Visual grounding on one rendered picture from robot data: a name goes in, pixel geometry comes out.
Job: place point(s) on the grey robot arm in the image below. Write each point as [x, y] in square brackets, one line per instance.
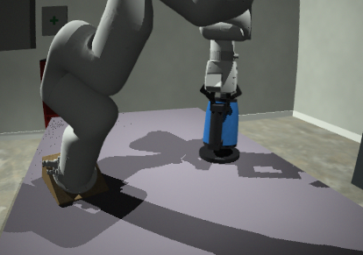
[105, 61]

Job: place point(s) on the dark grey round disk with central stud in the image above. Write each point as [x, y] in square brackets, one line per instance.
[222, 156]

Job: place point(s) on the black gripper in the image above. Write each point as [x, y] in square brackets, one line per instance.
[230, 75]

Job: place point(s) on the blue kettle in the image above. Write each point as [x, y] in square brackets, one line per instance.
[219, 134]

